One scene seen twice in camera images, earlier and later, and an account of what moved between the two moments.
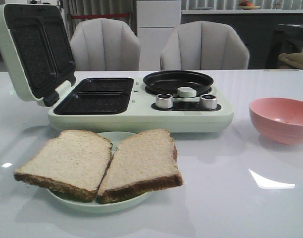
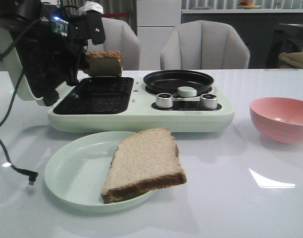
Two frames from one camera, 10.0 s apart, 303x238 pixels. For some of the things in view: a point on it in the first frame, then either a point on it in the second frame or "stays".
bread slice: x=72 y=164 to x=103 y=63
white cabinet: x=156 y=19 stays
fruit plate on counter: x=245 y=5 stays
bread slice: x=143 y=163 stays
